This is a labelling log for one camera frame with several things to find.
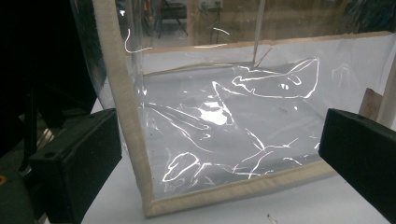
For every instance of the dark curtain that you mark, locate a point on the dark curtain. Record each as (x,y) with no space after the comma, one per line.
(40,46)

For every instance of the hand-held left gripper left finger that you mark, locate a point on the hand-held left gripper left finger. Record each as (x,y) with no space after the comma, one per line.
(74,161)

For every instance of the clear plastic bag beige trim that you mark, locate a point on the clear plastic bag beige trim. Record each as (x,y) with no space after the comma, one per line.
(218,140)

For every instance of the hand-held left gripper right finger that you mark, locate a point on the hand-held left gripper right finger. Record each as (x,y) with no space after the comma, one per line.
(364,149)

